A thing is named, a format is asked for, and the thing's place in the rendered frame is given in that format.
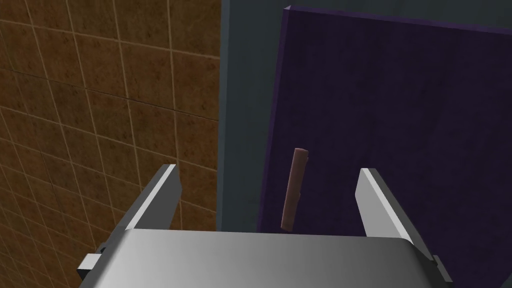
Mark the dark purple cupboard door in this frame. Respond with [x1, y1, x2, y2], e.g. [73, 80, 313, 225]
[255, 5, 512, 288]

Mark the brown bar handle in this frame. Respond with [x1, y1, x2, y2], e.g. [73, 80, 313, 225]
[280, 147, 309, 233]

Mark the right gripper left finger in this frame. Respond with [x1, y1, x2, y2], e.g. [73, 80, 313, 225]
[113, 163, 183, 232]

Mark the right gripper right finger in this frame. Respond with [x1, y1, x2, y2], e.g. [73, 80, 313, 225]
[354, 167, 435, 263]

